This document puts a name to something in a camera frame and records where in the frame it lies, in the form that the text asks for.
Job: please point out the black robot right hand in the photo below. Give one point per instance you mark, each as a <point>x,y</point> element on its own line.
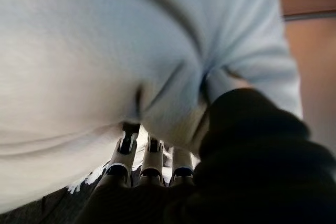
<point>249,169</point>

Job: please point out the white fringed cushion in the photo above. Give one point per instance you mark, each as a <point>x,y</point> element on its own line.
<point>92,64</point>

